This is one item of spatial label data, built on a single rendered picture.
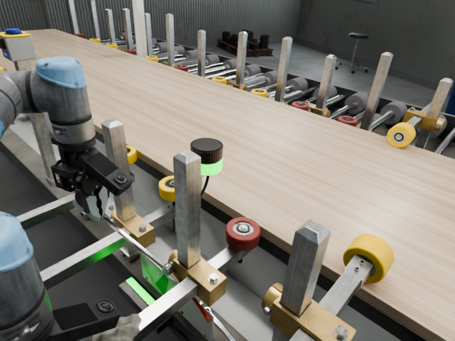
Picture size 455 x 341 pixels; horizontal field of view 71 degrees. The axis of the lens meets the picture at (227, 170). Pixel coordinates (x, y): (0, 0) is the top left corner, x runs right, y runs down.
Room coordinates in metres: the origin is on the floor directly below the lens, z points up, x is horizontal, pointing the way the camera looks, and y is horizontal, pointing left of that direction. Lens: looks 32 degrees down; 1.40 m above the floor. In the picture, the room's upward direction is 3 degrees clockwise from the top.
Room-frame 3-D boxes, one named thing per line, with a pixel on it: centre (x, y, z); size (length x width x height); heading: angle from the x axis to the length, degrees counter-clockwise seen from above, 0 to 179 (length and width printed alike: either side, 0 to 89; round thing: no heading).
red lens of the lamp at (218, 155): (0.52, 0.04, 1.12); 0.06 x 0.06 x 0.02
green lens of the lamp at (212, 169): (0.52, 0.04, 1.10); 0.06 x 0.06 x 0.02
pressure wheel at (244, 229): (0.55, -0.04, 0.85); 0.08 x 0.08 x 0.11
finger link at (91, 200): (0.56, 0.32, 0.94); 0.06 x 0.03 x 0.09; 69
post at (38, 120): (0.98, 0.65, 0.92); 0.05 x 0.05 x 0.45; 49
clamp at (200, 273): (0.47, 0.05, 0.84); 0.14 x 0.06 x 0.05; 49
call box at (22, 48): (0.98, 0.65, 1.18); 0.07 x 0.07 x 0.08; 49
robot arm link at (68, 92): (0.57, 0.31, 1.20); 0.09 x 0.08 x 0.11; 105
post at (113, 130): (0.65, 0.26, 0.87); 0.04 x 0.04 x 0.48; 49
